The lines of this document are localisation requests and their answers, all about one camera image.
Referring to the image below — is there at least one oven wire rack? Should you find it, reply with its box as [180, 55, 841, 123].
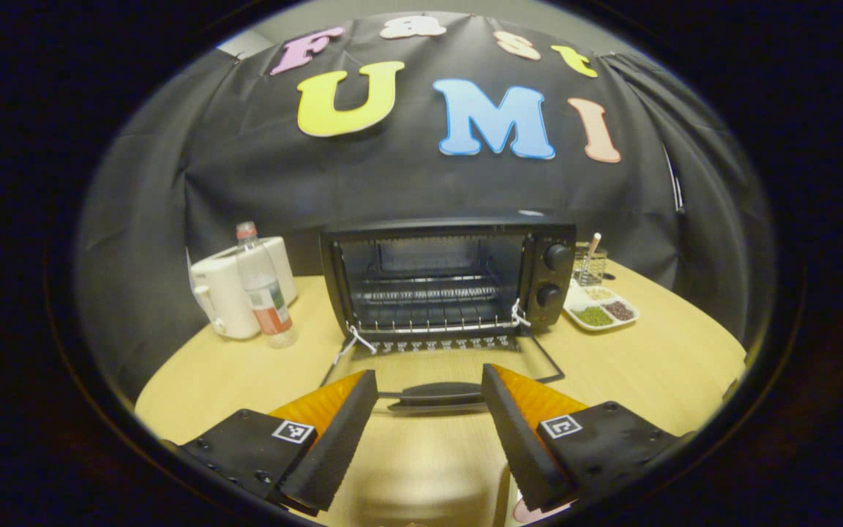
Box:
[348, 267, 523, 336]

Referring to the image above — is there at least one wooden handled utensil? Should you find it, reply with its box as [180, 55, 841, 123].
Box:
[584, 232, 602, 283]

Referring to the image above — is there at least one white divided dish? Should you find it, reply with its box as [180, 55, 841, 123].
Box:
[563, 280, 640, 332]

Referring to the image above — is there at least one wire mesh holder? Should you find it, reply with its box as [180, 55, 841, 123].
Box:
[573, 242, 607, 288]

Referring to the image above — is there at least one green mung beans pile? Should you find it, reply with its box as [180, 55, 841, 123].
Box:
[574, 305, 614, 328]

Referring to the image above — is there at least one white toaster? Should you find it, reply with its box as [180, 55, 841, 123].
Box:
[189, 236, 299, 340]

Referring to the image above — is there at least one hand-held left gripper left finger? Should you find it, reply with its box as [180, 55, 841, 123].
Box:
[162, 369, 379, 517]

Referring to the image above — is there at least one clear plastic bottle red label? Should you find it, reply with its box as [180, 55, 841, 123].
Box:
[236, 221, 298, 349]

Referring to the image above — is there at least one cream square plate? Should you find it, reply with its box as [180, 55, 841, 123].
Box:
[512, 492, 577, 525]

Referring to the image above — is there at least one black electric oven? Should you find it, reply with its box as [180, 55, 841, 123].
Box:
[318, 214, 578, 415]

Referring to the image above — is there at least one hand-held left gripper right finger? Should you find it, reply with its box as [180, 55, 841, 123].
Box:
[480, 363, 686, 513]

